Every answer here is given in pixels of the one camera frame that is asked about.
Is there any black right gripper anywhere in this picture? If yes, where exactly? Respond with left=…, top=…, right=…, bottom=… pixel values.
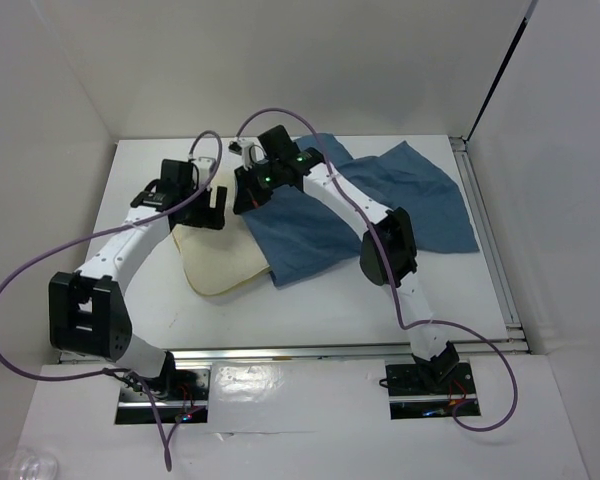
left=233, top=161, right=283, bottom=216

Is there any cream yellow foam pillow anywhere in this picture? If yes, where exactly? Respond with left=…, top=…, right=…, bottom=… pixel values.
left=172, top=171, right=270, bottom=296

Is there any blue fabric pillowcase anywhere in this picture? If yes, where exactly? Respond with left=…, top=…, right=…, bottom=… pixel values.
left=242, top=133, right=479, bottom=287

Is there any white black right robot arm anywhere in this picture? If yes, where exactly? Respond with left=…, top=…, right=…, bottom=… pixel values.
left=229, top=125, right=459, bottom=392

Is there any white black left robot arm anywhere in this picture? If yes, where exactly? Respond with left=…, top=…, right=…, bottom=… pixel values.
left=48, top=157, right=228, bottom=399

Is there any clear plastic object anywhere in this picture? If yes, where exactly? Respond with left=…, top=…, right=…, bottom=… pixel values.
left=0, top=447, right=59, bottom=480

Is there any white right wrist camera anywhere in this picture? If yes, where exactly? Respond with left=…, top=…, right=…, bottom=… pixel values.
left=229, top=139, right=266, bottom=170

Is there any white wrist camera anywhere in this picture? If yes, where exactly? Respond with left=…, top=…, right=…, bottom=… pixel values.
left=229, top=139, right=266, bottom=170
left=189, top=156, right=218, bottom=190

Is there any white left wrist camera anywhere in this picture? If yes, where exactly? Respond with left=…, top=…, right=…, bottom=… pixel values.
left=189, top=156, right=218, bottom=190

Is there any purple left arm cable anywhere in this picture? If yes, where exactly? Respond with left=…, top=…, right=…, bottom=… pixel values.
left=0, top=130, right=226, bottom=474

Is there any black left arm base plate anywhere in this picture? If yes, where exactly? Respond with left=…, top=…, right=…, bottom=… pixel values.
left=115, top=367, right=211, bottom=425

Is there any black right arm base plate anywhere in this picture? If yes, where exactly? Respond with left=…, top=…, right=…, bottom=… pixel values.
left=379, top=362, right=481, bottom=420

